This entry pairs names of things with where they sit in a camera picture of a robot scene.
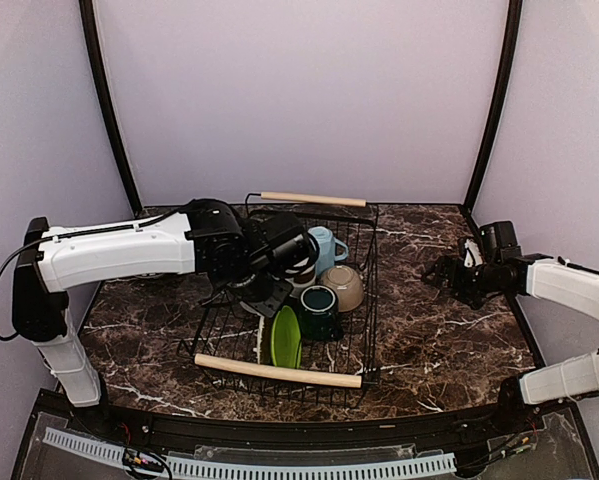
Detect black left frame post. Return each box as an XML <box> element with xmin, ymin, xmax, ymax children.
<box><xmin>78</xmin><ymin>0</ymin><xmax>143</xmax><ymax>216</ymax></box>

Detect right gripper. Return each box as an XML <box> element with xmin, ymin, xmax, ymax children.
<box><xmin>422</xmin><ymin>255</ymin><xmax>501</xmax><ymax>308</ymax></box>

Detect white cup brown band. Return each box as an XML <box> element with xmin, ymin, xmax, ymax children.
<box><xmin>287</xmin><ymin>266</ymin><xmax>316</xmax><ymax>299</ymax></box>

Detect black wire dish rack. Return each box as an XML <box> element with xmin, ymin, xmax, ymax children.
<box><xmin>177</xmin><ymin>199</ymin><xmax>378</xmax><ymax>403</ymax></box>

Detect beige ceramic bowl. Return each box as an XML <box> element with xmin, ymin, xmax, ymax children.
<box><xmin>319</xmin><ymin>265</ymin><xmax>364</xmax><ymax>313</ymax></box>

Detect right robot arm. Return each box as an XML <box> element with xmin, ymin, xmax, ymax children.
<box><xmin>422</xmin><ymin>254</ymin><xmax>599</xmax><ymax>434</ymax></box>

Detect green plate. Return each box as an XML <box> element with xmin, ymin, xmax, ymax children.
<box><xmin>270</xmin><ymin>305</ymin><xmax>302</xmax><ymax>369</ymax></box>

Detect dark green mug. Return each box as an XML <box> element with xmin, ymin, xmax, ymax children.
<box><xmin>297</xmin><ymin>285</ymin><xmax>344</xmax><ymax>342</ymax></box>

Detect black right frame post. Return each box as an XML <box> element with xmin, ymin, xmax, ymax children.
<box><xmin>462</xmin><ymin>0</ymin><xmax>523</xmax><ymax>214</ymax></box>

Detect black frame post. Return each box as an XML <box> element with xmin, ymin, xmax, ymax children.
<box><xmin>78</xmin><ymin>0</ymin><xmax>143</xmax><ymax>216</ymax></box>
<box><xmin>462</xmin><ymin>0</ymin><xmax>523</xmax><ymax>214</ymax></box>

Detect light blue faceted mug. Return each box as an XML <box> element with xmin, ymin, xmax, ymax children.
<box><xmin>308</xmin><ymin>226</ymin><xmax>349</xmax><ymax>276</ymax></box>

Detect black front table rail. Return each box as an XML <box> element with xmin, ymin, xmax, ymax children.
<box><xmin>46</xmin><ymin>397</ymin><xmax>535</xmax><ymax>455</ymax></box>

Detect yellow waffle pattern plate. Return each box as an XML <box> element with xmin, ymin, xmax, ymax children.
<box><xmin>255</xmin><ymin>316</ymin><xmax>273</xmax><ymax>365</ymax></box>

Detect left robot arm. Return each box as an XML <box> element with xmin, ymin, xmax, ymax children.
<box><xmin>0</xmin><ymin>199</ymin><xmax>319</xmax><ymax>436</ymax></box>

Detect white slotted cable duct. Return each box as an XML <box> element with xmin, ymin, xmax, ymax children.
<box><xmin>42</xmin><ymin>427</ymin><xmax>457</xmax><ymax>479</ymax></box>

